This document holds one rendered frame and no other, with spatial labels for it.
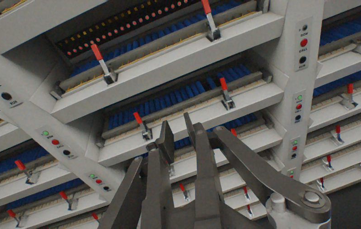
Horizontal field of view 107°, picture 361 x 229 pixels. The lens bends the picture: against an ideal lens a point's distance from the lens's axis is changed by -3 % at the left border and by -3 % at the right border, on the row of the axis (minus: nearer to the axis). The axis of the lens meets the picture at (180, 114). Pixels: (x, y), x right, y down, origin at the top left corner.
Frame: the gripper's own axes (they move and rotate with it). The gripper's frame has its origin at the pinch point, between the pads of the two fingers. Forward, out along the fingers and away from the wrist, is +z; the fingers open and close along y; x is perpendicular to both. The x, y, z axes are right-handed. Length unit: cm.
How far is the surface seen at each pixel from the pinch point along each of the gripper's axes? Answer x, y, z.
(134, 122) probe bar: -3.1, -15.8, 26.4
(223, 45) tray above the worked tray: 8.6, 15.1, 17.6
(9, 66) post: 22.1, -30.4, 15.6
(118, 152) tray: -8.7, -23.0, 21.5
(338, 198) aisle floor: -101, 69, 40
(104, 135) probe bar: -3.1, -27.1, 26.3
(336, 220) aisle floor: -102, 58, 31
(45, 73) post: 20.0, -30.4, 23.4
